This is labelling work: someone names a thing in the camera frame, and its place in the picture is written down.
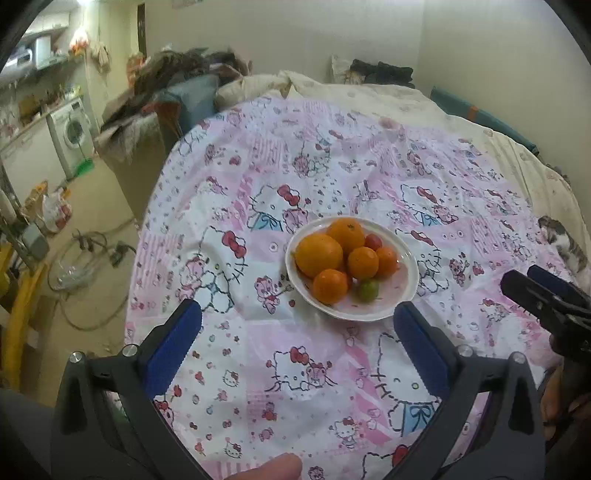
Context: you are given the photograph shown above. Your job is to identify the small orange with green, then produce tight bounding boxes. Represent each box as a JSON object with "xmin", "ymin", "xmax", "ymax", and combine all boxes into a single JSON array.
[{"xmin": 311, "ymin": 269, "xmax": 349, "ymax": 305}]

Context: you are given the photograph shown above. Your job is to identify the red cherry tomato on plate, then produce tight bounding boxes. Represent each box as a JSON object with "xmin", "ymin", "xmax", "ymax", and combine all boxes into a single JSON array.
[{"xmin": 365, "ymin": 234, "xmax": 383, "ymax": 251}]

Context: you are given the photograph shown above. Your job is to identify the coiled hose on floor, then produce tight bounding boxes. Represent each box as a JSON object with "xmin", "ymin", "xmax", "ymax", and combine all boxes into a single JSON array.
[{"xmin": 47, "ymin": 216, "xmax": 139, "ymax": 332}]

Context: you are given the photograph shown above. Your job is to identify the teal mat by wall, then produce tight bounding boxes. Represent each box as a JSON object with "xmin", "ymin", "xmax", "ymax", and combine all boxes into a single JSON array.
[{"xmin": 430, "ymin": 86, "xmax": 540, "ymax": 156}]

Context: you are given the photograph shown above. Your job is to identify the red white plastic bag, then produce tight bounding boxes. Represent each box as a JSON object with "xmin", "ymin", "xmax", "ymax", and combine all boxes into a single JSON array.
[{"xmin": 41, "ymin": 188, "xmax": 72, "ymax": 234}]

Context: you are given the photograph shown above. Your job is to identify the pile of dark clothes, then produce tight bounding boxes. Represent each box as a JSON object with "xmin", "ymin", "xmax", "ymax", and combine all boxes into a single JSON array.
[{"xmin": 94, "ymin": 48, "xmax": 252, "ymax": 164}]

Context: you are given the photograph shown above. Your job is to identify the green lime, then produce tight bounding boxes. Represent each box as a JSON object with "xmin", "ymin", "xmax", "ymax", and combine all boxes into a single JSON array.
[{"xmin": 356, "ymin": 279, "xmax": 380, "ymax": 303}]

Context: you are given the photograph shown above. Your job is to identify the white washing machine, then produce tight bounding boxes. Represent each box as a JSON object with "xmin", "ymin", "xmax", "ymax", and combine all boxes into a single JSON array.
[{"xmin": 47, "ymin": 97, "xmax": 94, "ymax": 180}]

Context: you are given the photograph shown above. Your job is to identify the yellow wooden chair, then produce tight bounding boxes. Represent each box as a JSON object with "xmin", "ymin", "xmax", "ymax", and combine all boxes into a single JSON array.
[{"xmin": 1, "ymin": 243, "xmax": 47, "ymax": 391}]

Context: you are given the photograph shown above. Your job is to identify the tabby cat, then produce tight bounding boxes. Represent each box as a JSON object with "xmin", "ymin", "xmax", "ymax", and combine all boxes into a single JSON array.
[{"xmin": 538, "ymin": 215, "xmax": 590, "ymax": 275}]

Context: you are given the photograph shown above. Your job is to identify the small orange mandarin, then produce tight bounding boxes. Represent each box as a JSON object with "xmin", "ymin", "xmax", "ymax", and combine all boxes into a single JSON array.
[{"xmin": 346, "ymin": 246, "xmax": 379, "ymax": 281}]

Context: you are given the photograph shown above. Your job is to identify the left hand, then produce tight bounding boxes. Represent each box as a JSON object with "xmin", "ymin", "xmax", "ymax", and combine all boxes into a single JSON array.
[{"xmin": 228, "ymin": 453, "xmax": 303, "ymax": 480}]

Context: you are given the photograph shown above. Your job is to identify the right hand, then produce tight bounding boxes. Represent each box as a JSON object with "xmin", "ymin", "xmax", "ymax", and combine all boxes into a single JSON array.
[{"xmin": 540, "ymin": 334, "xmax": 590, "ymax": 451}]

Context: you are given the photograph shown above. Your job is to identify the large orange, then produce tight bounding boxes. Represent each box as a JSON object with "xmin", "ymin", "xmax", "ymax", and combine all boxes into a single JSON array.
[
  {"xmin": 325, "ymin": 217, "xmax": 366, "ymax": 256},
  {"xmin": 294, "ymin": 233, "xmax": 344, "ymax": 278}
]

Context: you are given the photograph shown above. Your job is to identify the dark clothes at headboard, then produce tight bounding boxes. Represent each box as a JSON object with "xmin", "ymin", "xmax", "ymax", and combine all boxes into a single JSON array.
[{"xmin": 331, "ymin": 55, "xmax": 415, "ymax": 89}]

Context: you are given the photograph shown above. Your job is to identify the small orange on plate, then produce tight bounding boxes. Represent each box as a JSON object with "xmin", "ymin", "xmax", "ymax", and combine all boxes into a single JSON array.
[{"xmin": 376, "ymin": 246, "xmax": 399, "ymax": 279}]

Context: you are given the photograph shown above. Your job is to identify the large orange on plate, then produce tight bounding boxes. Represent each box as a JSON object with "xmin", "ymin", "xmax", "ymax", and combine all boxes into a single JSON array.
[{"xmin": 325, "ymin": 217, "xmax": 366, "ymax": 256}]

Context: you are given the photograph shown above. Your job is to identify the Hello Kitty pink sheet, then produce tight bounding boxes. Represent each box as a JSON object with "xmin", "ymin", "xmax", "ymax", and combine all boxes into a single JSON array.
[{"xmin": 126, "ymin": 96, "xmax": 568, "ymax": 479}]

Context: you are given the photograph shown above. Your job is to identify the pink white plate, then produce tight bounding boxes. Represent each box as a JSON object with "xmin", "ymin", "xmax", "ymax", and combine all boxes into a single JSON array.
[{"xmin": 286, "ymin": 217, "xmax": 420, "ymax": 322}]

